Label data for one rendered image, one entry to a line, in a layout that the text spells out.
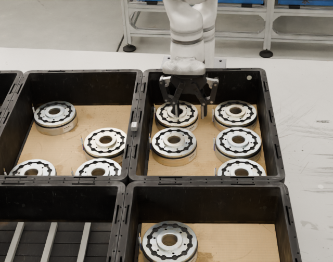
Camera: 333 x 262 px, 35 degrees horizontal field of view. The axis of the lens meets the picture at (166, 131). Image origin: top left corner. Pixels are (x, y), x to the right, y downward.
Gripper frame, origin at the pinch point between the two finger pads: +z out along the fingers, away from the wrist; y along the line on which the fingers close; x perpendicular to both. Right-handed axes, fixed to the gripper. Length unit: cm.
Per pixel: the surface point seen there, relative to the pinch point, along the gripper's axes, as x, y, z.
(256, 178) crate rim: 26.6, -16.1, -3.6
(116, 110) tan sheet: -5.2, 19.8, 4.3
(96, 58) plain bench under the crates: -51, 39, 15
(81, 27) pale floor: -206, 102, 78
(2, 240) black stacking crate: 39, 32, 6
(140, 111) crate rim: 8.2, 9.9, -5.0
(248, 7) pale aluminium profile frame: -179, -8, 51
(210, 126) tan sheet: -1.3, -4.8, 5.1
